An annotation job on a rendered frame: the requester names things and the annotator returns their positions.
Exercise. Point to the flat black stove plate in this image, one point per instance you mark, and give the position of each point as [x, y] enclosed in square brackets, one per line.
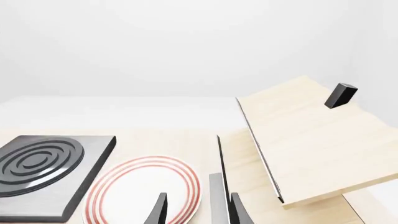
[46, 163]

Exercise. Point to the white plate with red rings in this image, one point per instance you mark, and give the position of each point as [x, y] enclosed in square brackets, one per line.
[136, 186]

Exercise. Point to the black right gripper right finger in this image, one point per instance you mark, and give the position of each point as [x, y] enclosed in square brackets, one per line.
[240, 210]

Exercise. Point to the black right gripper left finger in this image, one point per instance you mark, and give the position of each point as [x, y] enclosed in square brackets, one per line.
[159, 210]

